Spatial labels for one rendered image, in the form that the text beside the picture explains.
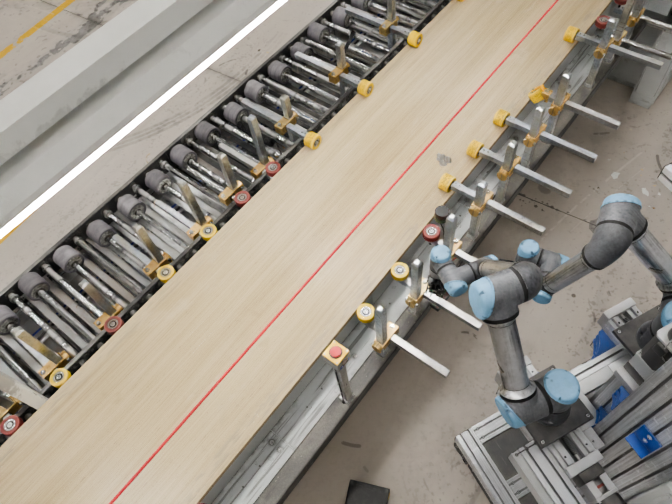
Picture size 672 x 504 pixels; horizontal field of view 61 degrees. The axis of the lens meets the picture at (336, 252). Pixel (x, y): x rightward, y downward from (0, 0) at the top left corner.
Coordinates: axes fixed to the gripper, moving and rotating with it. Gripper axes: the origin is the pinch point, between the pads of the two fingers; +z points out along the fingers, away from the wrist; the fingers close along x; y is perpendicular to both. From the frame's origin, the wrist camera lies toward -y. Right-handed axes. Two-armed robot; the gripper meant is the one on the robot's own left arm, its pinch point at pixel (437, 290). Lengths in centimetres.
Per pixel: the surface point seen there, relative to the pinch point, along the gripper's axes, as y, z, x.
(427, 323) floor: -26, 92, -7
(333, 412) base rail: 57, 22, -30
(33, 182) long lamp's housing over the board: 73, -144, -65
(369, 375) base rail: 36.8, 22.0, -20.1
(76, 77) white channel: 56, -154, -60
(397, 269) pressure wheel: -6.7, 1.7, -19.2
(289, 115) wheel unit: -75, -8, -95
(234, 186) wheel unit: -33, 3, -111
